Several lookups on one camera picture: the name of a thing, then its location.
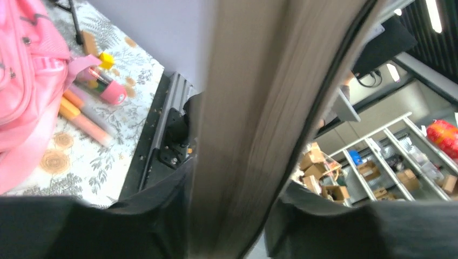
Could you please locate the black paperback book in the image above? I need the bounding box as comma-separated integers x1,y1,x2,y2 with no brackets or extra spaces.
187,1,385,258

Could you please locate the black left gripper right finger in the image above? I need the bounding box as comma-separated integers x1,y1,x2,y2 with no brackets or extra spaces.
265,182,457,258

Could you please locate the metal storage shelf rack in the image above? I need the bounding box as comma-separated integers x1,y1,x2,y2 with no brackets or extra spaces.
323,112,457,206

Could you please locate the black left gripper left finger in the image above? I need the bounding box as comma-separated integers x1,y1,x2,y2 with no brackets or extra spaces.
1,159,194,258

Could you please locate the pink student backpack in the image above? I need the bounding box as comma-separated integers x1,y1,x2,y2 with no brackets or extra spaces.
1,1,99,193

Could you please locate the pink highlighter pen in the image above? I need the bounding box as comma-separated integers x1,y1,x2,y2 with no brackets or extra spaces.
63,84,117,137

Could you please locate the yellow cube near tripod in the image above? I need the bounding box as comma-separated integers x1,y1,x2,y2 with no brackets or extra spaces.
98,52,115,70

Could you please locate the red yellow bag on shelf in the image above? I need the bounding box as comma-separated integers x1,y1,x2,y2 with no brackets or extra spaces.
426,120,457,160

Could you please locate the floral patterned table mat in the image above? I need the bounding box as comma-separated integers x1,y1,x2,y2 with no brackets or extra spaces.
1,1,164,207

